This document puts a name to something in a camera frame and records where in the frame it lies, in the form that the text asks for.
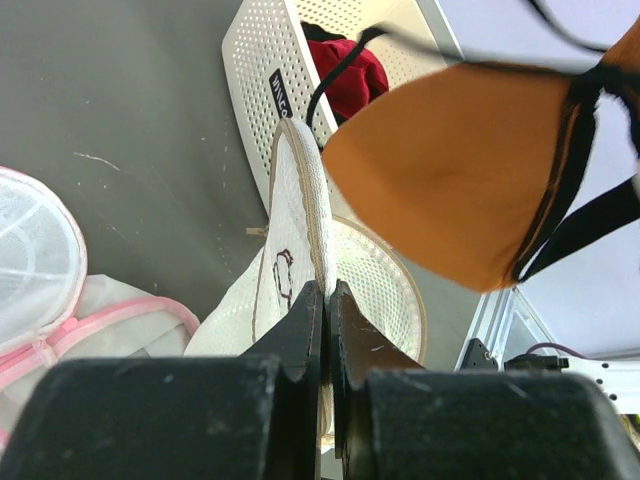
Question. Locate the red bra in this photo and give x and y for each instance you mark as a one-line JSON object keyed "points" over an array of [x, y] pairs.
{"points": [[351, 75]]}

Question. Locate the orange and black bra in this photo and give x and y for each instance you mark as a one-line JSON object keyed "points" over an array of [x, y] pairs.
{"points": [[471, 171]]}

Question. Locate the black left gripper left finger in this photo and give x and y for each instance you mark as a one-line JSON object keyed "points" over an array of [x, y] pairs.
{"points": [[254, 416]]}

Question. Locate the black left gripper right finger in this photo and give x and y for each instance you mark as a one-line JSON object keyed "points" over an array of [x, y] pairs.
{"points": [[396, 420]]}

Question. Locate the white mesh laundry bag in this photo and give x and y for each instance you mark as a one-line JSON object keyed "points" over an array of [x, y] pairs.
{"points": [[305, 241]]}

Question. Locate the pink-trimmed mesh laundry bag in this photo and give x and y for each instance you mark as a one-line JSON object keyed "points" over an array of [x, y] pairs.
{"points": [[53, 310]]}

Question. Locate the white plastic laundry basket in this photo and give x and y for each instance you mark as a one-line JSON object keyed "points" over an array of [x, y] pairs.
{"points": [[269, 67]]}

